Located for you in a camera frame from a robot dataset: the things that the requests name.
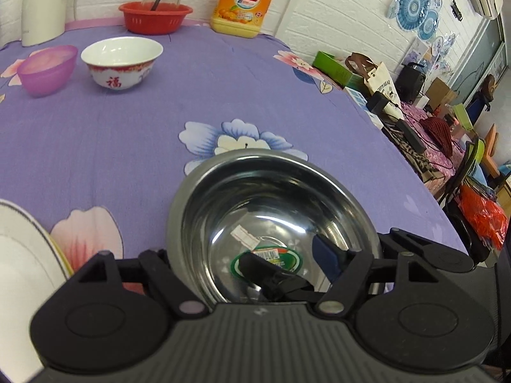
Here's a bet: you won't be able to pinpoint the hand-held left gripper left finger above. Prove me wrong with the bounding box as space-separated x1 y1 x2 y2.
76 249 209 320

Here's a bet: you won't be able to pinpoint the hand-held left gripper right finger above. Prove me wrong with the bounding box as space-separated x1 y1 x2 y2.
312 227 477 317

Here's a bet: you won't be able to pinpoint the stainless steel bowl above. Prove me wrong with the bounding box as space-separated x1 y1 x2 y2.
165 148 385 309

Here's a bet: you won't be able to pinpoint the plain white plate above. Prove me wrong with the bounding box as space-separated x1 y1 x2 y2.
0 199 69 372

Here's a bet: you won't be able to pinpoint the purple floral tablecloth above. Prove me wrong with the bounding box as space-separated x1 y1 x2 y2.
0 22 471 288

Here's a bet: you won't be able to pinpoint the black power brick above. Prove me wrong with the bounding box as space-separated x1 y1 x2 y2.
394 120 427 153

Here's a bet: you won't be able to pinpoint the black power adapter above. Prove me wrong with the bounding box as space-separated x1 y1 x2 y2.
366 92 391 115

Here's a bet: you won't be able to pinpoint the white power strip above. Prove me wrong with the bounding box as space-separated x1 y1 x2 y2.
344 87 385 128

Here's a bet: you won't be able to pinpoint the dark red knit cloth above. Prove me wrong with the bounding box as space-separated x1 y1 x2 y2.
419 116 456 157

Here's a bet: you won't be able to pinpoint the beige tote bag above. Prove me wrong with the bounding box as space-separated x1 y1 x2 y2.
345 53 400 106

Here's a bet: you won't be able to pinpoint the green box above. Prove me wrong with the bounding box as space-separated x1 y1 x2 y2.
312 51 353 85

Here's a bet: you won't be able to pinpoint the black speaker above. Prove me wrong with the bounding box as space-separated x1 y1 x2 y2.
395 63 426 104

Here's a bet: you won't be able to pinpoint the cardboard box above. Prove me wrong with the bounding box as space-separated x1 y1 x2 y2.
425 78 458 115

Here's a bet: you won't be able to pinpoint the white porcelain bowl red print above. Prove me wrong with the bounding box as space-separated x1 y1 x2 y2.
81 37 164 93

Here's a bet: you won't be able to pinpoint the purple plastic bowl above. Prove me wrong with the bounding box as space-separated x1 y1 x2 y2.
17 45 79 97

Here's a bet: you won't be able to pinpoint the red plastic basket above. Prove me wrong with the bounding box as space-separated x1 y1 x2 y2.
118 2 194 36

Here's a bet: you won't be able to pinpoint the medium blue paper fan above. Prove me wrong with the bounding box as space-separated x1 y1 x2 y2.
417 10 440 41

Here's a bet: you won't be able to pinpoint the yellow detergent bottle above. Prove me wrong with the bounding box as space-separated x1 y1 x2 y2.
210 0 281 40

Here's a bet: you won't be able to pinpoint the large blue paper fan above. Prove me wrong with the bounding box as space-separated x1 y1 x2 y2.
394 0 432 33

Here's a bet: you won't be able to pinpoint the white thermal carafe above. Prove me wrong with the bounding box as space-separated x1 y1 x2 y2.
21 0 79 47

